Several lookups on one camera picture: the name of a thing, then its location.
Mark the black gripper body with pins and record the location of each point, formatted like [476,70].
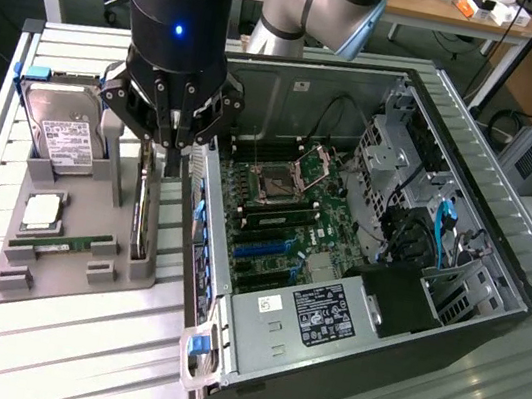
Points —
[173,18]

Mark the graphics card with metal bracket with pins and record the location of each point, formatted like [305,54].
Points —
[141,220]

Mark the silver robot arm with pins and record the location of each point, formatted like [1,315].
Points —
[300,12]

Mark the metal locking lever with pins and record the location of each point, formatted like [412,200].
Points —
[255,147]

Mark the black office chair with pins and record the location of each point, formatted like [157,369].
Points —
[117,1]

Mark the hard disk with blue carrier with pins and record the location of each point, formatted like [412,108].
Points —
[56,116]

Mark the CPU socket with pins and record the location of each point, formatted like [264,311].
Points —
[275,186]

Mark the metal socket cover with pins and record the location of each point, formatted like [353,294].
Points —
[314,166]

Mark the black RAM stick with label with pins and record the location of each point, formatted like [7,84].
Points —
[275,220]

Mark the black expansion slot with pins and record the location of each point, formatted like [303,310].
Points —
[263,282]
[260,237]

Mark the silver CPU chip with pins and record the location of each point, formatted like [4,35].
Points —
[41,210]

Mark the grey parts rack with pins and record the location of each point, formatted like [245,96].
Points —
[79,230]

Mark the blue expansion slot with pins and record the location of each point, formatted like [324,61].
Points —
[260,249]

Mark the green RAM stick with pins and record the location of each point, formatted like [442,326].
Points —
[66,244]

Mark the green motherboard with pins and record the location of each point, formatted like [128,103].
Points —
[340,211]

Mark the metal disk bay cage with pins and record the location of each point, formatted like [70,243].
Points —
[386,178]

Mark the silver chipset heatsink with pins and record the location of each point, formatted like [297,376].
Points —
[323,269]

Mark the grey power supply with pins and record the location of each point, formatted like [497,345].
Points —
[263,346]

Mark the black plastic air shroud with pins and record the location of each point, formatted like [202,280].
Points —
[396,301]

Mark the orange small box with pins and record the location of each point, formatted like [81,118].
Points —
[466,8]

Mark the white small box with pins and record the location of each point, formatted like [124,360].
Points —
[507,16]

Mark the black tripod pole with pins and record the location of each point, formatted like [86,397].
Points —
[526,48]

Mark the black open PC case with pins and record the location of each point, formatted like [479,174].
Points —
[367,393]

